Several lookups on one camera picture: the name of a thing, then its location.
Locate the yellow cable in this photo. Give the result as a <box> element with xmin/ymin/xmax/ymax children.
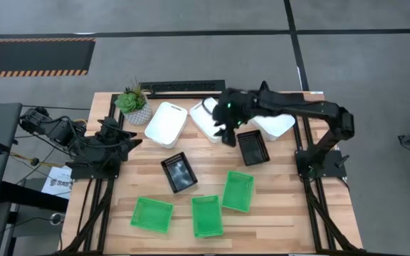
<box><xmin>9</xmin><ymin>151</ymin><xmax>67</xmax><ymax>169</ymax></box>

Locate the grey round disc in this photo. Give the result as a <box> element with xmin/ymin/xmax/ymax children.
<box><xmin>49</xmin><ymin>212</ymin><xmax>66</xmax><ymax>226</ymax></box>

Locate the white triangle-patterned plant pot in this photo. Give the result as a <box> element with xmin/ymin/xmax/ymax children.
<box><xmin>123</xmin><ymin>101</ymin><xmax>153</xmax><ymax>126</ymax></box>

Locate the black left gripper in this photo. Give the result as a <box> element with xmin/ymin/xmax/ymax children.
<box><xmin>86</xmin><ymin>116</ymin><xmax>143</xmax><ymax>161</ymax></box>

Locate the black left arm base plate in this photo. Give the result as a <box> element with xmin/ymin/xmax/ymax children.
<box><xmin>65</xmin><ymin>160</ymin><xmax>120</xmax><ymax>180</ymax></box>

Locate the green plastic mesh basket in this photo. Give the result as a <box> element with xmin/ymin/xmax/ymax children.
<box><xmin>130</xmin><ymin>196</ymin><xmax>174</xmax><ymax>234</ymax></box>
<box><xmin>191</xmin><ymin>195</ymin><xmax>225</xmax><ymax>239</ymax></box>
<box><xmin>221</xmin><ymin>170</ymin><xmax>256</xmax><ymax>213</ymax></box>

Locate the green succulent plant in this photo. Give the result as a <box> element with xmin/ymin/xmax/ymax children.
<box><xmin>114</xmin><ymin>78</ymin><xmax>152</xmax><ymax>114</ymax></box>

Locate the white plastic basket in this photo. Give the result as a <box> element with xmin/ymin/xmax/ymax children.
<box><xmin>249</xmin><ymin>113</ymin><xmax>296</xmax><ymax>142</ymax></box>
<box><xmin>189</xmin><ymin>96</ymin><xmax>227</xmax><ymax>144</ymax></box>
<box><xmin>144</xmin><ymin>102</ymin><xmax>189</xmax><ymax>149</ymax></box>

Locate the white printed paper sheet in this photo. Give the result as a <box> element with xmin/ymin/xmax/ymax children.
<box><xmin>41</xmin><ymin>165</ymin><xmax>74</xmax><ymax>201</ymax></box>

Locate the black hazard-striped floor mat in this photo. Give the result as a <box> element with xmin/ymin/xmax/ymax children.
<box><xmin>0</xmin><ymin>37</ymin><xmax>97</xmax><ymax>78</ymax></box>

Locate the black plastic mesh basket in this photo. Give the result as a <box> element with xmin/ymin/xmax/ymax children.
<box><xmin>236</xmin><ymin>129</ymin><xmax>271</xmax><ymax>167</ymax></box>
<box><xmin>160</xmin><ymin>151</ymin><xmax>199</xmax><ymax>194</ymax></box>

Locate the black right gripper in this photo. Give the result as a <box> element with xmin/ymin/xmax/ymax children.
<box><xmin>212</xmin><ymin>87</ymin><xmax>262</xmax><ymax>147</ymax></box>

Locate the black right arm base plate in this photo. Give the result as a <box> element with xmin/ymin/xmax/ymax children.
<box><xmin>295</xmin><ymin>149</ymin><xmax>348</xmax><ymax>179</ymax></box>

